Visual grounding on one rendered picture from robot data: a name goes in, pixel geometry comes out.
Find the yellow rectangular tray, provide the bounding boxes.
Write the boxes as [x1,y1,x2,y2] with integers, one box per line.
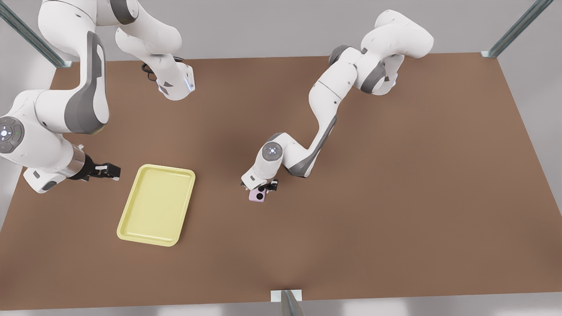
[116,164,196,247]

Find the black cable loop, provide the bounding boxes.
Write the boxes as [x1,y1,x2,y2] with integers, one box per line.
[141,57,185,83]

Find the silver frame post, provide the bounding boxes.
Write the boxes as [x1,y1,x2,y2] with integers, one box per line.
[270,289,304,316]
[0,2,73,69]
[480,0,555,59]

